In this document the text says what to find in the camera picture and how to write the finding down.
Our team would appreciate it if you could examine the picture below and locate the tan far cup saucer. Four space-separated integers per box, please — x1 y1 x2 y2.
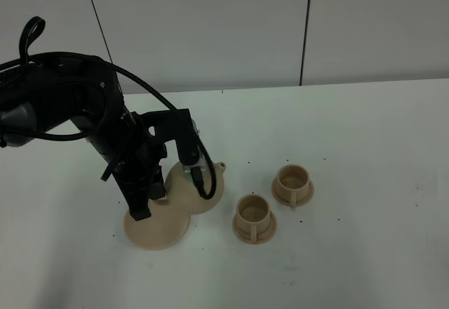
272 177 314 209

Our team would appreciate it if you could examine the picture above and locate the tan cup saucer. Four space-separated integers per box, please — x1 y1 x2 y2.
272 177 314 209
232 211 277 245

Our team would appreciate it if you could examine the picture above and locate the black braided camera cable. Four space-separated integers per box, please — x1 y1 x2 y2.
0 15 219 201

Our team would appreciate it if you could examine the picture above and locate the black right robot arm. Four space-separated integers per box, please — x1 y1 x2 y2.
1 55 167 207

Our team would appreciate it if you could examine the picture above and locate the tan teacup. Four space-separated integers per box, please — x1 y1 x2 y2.
272 164 314 209
236 194 271 222

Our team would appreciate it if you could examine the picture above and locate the tan near cup saucer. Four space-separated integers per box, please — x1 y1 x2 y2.
232 211 277 245

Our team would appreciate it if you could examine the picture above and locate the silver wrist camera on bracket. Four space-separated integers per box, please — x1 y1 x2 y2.
131 108 208 175

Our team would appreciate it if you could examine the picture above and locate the tan near teacup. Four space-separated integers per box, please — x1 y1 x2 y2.
236 194 271 222

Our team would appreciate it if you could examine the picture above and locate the tan ceramic teapot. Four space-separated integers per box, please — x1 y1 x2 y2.
154 162 226 214

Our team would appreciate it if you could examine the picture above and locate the tan far teacup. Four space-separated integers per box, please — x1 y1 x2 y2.
272 164 314 209

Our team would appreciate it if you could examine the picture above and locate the tan round teapot saucer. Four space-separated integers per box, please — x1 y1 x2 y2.
123 199 191 251

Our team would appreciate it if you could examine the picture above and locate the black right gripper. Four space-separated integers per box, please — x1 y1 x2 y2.
86 108 167 221

